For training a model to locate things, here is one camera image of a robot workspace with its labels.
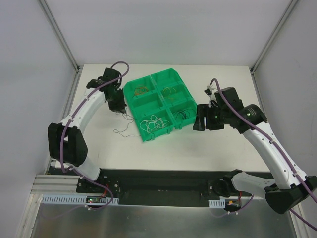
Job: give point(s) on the aluminium frame rail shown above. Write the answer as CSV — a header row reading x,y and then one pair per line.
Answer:
x,y
54,184

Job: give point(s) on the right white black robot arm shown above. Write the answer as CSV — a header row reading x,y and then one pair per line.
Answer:
x,y
289,186

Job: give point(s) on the green plastic bin column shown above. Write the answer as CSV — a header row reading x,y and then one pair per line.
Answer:
x,y
148,109
176,96

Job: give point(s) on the left white cable duct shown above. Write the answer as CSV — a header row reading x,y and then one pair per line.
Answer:
x,y
79,200

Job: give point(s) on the green plastic bin left column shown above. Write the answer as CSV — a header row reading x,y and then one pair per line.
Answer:
x,y
148,109

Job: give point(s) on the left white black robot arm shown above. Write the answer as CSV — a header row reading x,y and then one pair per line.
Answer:
x,y
66,140

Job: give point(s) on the white cable duct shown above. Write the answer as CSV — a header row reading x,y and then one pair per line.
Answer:
x,y
217,203
79,200

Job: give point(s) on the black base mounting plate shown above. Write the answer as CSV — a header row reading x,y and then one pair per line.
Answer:
x,y
162,188

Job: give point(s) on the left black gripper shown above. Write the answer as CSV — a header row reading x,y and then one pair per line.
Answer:
x,y
117,103

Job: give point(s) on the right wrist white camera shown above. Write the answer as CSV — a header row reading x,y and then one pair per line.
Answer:
x,y
211,94

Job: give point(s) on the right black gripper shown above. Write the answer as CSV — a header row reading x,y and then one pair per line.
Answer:
x,y
205,118

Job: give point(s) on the green plastic bin right column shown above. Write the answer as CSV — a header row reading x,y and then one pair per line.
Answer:
x,y
176,96

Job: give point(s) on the right white cable duct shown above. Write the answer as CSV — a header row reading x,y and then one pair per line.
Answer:
x,y
217,203

